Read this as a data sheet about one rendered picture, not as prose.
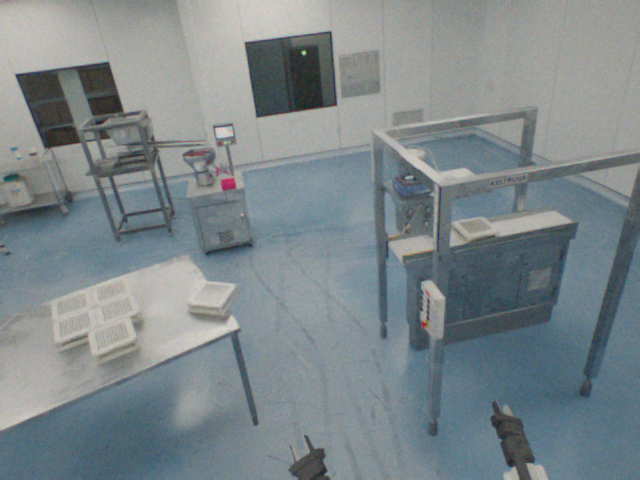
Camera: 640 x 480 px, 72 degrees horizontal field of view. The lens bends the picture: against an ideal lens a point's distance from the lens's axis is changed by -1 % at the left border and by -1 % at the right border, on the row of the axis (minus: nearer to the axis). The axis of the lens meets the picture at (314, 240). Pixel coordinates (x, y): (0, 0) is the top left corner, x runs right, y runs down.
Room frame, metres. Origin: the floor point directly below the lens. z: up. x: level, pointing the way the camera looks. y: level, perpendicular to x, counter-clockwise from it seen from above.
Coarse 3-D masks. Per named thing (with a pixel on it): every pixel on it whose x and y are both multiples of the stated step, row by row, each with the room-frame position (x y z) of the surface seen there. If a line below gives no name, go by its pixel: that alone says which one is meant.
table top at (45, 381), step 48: (144, 288) 2.61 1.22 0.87; (192, 288) 2.54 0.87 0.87; (0, 336) 2.24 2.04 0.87; (48, 336) 2.18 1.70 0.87; (144, 336) 2.08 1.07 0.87; (192, 336) 2.03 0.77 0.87; (0, 384) 1.81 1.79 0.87; (48, 384) 1.77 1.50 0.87; (96, 384) 1.73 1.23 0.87; (0, 432) 1.49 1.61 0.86
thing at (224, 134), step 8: (216, 128) 4.94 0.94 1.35; (224, 128) 4.95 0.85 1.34; (232, 128) 4.96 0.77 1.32; (216, 136) 4.94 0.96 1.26; (224, 136) 4.95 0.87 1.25; (232, 136) 4.96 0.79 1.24; (216, 144) 4.94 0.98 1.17; (224, 144) 4.95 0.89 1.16; (232, 144) 4.96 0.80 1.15; (232, 168) 4.99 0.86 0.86
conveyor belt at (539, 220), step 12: (528, 216) 2.92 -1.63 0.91; (540, 216) 2.90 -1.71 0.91; (552, 216) 2.88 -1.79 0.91; (564, 216) 2.85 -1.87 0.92; (504, 228) 2.78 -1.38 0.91; (516, 228) 2.76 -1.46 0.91; (528, 228) 2.74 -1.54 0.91; (408, 240) 2.77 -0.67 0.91; (420, 240) 2.75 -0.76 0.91; (456, 240) 2.69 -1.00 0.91; (396, 252) 2.64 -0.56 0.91; (408, 252) 2.61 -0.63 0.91
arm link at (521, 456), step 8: (520, 448) 0.87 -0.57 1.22; (512, 456) 0.84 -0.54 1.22; (520, 456) 0.83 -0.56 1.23; (528, 456) 0.85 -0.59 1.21; (512, 464) 0.85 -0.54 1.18; (520, 464) 0.81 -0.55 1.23; (528, 464) 0.82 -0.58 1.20; (512, 472) 0.82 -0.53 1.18; (520, 472) 0.79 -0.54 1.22; (528, 472) 0.79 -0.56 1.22; (536, 472) 0.80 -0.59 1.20
